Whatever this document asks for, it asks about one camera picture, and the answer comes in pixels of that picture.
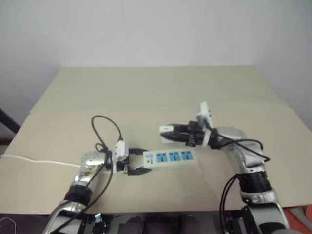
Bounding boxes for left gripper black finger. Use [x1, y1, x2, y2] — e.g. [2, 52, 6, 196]
[128, 147, 149, 156]
[127, 167, 151, 177]

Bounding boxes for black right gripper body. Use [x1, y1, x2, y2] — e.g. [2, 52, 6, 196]
[186, 120, 206, 148]

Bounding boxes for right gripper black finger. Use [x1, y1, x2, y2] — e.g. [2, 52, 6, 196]
[161, 132, 190, 142]
[170, 123, 190, 132]

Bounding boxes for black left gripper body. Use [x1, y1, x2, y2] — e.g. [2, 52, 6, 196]
[116, 156, 132, 175]

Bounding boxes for white charger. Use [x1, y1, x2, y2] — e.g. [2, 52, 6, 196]
[158, 124, 176, 134]

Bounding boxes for white power strip blue sockets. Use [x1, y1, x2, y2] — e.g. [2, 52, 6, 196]
[142, 149, 199, 169]

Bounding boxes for dark rounded shape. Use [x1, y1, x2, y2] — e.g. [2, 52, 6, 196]
[123, 215, 145, 234]

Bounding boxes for black robot waist mechanism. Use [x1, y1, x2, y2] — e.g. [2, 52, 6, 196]
[79, 212, 123, 234]

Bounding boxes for black panel with hexagon outline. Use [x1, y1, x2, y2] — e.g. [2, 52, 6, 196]
[0, 214, 20, 234]

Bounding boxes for orange object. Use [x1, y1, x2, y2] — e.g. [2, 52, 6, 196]
[283, 206, 312, 234]

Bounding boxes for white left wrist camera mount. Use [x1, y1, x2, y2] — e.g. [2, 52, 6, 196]
[111, 140, 130, 173]

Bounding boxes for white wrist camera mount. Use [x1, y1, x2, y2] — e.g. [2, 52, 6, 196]
[194, 101, 215, 147]
[111, 140, 130, 173]

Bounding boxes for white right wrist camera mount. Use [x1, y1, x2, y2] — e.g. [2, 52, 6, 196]
[194, 101, 215, 147]

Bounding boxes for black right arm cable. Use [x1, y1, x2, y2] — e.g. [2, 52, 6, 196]
[207, 125, 272, 234]

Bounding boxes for white power strip cord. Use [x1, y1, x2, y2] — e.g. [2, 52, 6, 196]
[0, 154, 81, 169]

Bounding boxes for black slanted frame bar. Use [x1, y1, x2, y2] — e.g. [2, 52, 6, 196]
[0, 106, 21, 135]

